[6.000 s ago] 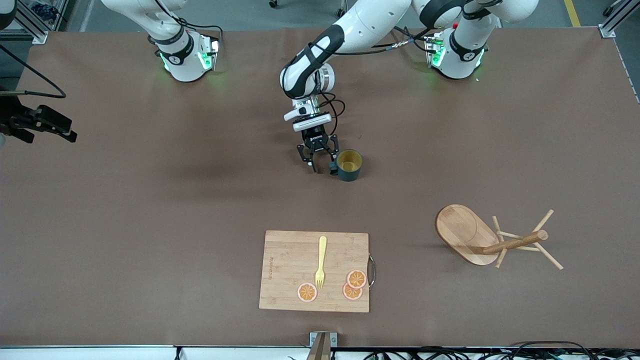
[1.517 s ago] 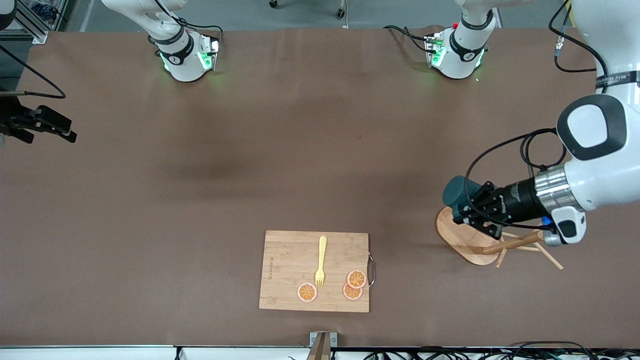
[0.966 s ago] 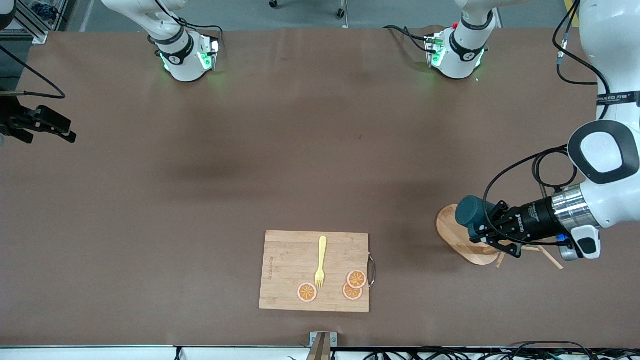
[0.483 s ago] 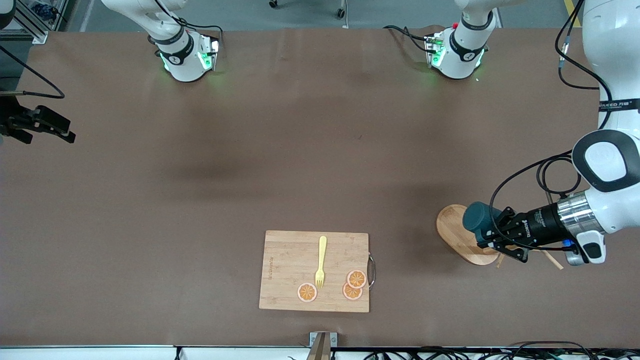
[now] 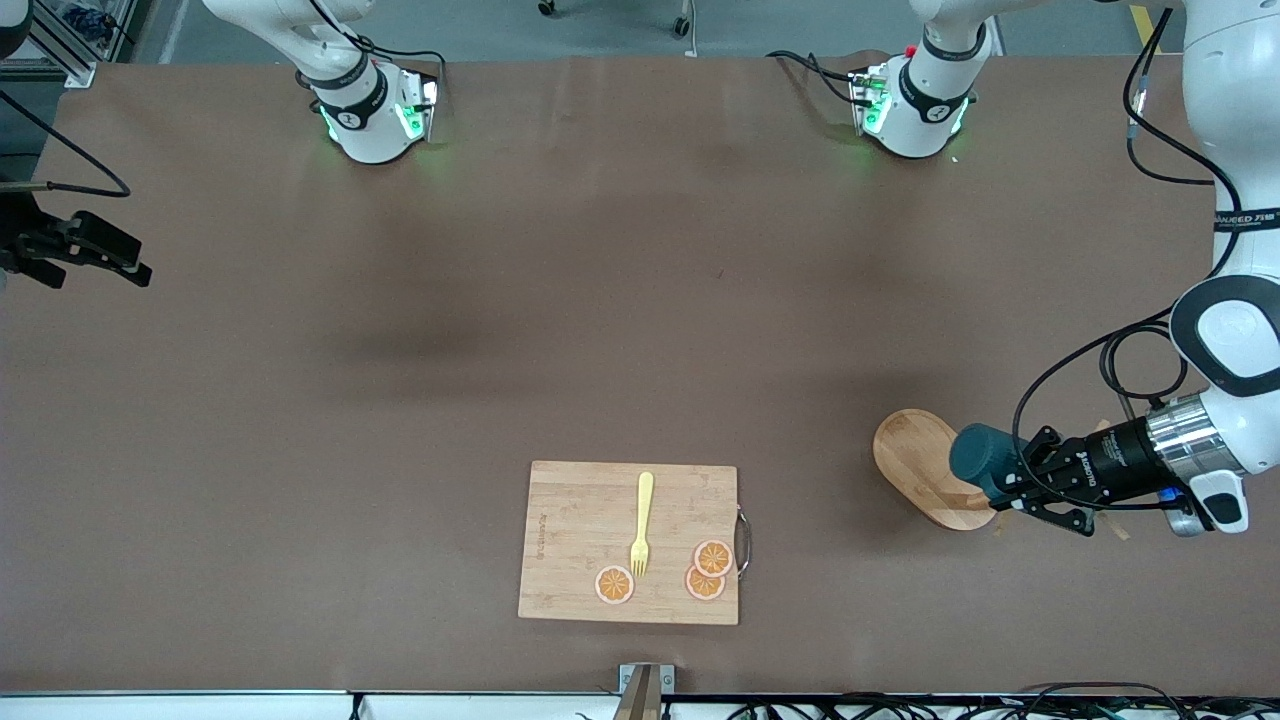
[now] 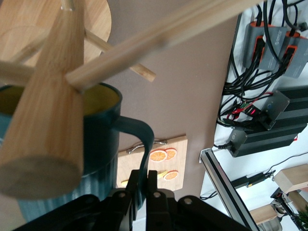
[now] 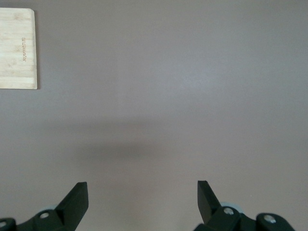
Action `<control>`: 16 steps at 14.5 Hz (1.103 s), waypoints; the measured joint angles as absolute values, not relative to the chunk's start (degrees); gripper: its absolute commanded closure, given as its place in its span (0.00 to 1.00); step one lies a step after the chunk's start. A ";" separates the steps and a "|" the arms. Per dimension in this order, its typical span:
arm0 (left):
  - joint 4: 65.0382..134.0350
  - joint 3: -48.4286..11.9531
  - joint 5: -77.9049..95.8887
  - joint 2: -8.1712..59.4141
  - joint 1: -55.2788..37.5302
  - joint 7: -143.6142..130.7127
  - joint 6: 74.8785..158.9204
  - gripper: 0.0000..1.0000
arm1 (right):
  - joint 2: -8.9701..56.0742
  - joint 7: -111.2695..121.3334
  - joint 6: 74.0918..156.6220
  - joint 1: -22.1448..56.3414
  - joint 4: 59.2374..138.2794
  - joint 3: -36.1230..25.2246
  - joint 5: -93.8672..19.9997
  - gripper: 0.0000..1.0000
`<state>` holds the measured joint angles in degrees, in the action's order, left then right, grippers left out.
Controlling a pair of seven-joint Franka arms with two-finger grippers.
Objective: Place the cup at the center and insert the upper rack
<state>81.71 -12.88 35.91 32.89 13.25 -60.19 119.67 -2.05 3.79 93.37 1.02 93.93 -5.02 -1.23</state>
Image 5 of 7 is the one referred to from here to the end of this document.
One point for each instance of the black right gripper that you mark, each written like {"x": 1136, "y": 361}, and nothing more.
{"x": 20, "y": 240}

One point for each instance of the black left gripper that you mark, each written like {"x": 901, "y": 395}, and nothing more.
{"x": 1104, "y": 464}

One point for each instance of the teal cup yellow inside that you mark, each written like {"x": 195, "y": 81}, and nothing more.
{"x": 980, "y": 460}

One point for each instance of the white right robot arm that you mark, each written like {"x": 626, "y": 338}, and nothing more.
{"x": 365, "y": 130}

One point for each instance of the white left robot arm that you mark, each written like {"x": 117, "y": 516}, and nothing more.
{"x": 1230, "y": 60}

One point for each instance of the wooden mug tree rack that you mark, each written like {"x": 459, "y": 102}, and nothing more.
{"x": 915, "y": 460}

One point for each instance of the orange slice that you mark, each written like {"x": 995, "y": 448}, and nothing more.
{"x": 700, "y": 588}
{"x": 614, "y": 585}
{"x": 714, "y": 557}

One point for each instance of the yellow plastic fork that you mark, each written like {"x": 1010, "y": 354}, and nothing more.
{"x": 645, "y": 500}

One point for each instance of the aluminium frame post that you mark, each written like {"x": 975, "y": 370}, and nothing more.
{"x": 75, "y": 68}

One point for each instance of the metal mount bracket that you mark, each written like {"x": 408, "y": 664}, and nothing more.
{"x": 640, "y": 690}

